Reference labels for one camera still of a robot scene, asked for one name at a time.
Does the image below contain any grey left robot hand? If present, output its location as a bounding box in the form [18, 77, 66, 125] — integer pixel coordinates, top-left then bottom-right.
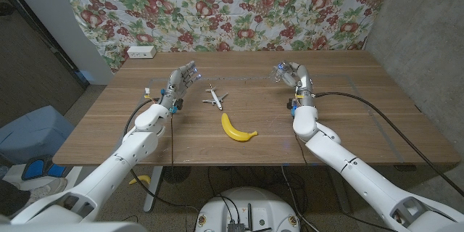
[159, 60, 202, 110]

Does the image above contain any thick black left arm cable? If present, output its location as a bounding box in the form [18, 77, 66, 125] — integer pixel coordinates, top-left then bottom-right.
[123, 96, 199, 213]

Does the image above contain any white toy airplane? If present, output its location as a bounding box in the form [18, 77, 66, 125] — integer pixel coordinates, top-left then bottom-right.
[202, 83, 229, 111]

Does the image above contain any floral fruit print backdrop cloth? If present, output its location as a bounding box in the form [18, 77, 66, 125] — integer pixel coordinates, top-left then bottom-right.
[50, 0, 398, 73]

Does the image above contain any grey table leg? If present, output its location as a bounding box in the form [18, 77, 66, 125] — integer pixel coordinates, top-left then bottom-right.
[328, 165, 352, 214]

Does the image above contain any clear glass salt shaker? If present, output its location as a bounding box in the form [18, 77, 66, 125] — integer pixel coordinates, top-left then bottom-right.
[270, 61, 291, 84]

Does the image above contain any white table leg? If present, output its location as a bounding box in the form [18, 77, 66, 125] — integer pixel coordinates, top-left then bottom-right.
[143, 165, 164, 213]

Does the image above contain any grey shoe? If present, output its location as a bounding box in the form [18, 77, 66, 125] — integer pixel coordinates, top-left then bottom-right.
[30, 177, 69, 200]

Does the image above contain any yellow toy banana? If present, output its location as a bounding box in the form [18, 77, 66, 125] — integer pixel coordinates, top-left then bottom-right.
[220, 112, 259, 142]

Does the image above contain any thin black left wrist cable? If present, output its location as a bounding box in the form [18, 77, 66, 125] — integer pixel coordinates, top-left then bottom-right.
[168, 112, 175, 167]

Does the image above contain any grey-blue plastic bin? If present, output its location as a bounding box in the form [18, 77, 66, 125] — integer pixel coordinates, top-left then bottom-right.
[0, 105, 75, 165]

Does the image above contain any small yellow floor banana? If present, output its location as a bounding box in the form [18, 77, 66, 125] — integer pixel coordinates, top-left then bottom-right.
[128, 174, 152, 186]

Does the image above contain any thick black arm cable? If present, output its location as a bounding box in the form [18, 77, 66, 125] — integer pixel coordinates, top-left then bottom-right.
[123, 96, 199, 213]
[314, 91, 464, 196]

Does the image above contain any round black floor disc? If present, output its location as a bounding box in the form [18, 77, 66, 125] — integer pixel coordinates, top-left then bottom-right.
[162, 165, 192, 184]

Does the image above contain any white power strip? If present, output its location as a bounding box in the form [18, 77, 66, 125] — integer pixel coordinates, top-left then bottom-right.
[126, 45, 157, 59]

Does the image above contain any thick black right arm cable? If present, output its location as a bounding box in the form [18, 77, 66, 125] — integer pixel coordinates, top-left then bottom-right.
[314, 91, 464, 196]

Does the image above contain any white robot torso base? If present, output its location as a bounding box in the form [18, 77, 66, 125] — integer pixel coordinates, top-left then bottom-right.
[194, 186, 301, 232]

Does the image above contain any blue foot pedal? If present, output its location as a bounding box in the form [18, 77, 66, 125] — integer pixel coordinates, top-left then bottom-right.
[21, 154, 68, 181]

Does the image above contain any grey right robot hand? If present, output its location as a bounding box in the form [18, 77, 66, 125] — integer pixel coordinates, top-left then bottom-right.
[273, 61, 315, 108]

